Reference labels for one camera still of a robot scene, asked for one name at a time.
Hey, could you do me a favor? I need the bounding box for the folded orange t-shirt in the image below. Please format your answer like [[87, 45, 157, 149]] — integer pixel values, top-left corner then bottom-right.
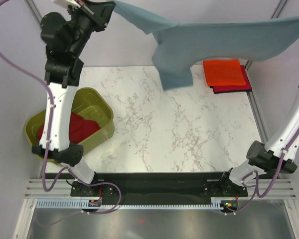
[[203, 59, 246, 87]]

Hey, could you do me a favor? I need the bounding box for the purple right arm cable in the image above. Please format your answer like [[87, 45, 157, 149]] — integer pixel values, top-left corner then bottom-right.
[[240, 114, 299, 216]]

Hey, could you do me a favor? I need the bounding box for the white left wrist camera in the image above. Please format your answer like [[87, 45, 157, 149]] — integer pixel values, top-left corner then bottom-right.
[[52, 0, 82, 9]]

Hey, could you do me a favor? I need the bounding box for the olive green plastic bin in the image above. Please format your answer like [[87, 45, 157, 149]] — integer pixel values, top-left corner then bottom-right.
[[23, 87, 115, 167]]

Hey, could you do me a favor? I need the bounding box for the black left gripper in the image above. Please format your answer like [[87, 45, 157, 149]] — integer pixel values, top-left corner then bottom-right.
[[67, 0, 115, 57]]

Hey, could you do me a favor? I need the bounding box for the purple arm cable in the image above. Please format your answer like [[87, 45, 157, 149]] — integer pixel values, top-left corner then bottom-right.
[[240, 114, 299, 216], [0, 0, 73, 192]]

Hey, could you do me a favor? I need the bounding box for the aluminium frame post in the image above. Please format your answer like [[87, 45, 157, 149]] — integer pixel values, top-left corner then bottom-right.
[[245, 0, 289, 71], [24, 0, 42, 30]]

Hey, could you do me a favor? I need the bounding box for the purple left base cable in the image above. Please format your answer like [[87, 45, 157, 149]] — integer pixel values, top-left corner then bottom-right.
[[82, 183, 122, 216]]

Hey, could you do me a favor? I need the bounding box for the aluminium table edge rail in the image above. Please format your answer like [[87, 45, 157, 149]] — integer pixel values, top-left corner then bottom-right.
[[247, 92, 268, 142]]

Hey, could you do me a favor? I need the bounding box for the left aluminium frame post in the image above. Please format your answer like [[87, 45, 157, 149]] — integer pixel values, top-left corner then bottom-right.
[[24, 0, 42, 30]]

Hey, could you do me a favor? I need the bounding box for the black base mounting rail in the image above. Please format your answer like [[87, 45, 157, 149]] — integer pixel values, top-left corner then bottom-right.
[[70, 172, 248, 204]]

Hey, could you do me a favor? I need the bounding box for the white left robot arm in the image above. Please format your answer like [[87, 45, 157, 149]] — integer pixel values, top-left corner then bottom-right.
[[32, 0, 116, 196]]

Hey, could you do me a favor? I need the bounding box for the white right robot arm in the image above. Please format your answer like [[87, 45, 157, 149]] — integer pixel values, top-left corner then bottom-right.
[[218, 90, 299, 196]]

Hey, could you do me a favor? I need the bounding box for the white slotted cable duct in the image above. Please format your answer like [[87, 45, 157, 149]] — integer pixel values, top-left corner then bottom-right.
[[35, 199, 238, 210]]

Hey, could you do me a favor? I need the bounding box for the right aluminium frame post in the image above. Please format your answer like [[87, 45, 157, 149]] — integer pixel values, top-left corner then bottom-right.
[[245, 0, 289, 71]]

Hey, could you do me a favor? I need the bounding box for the folded crimson t-shirt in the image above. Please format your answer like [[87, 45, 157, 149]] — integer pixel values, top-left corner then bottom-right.
[[210, 65, 252, 94]]

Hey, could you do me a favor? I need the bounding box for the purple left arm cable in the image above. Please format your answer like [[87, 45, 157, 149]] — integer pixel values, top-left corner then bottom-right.
[[0, 0, 73, 192]]

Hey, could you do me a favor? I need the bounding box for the red t-shirt in bin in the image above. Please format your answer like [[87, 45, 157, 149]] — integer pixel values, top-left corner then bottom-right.
[[36, 112, 101, 145]]

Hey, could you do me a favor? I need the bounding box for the blue-grey t-shirt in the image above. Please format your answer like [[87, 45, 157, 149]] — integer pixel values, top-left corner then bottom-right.
[[114, 1, 299, 91]]

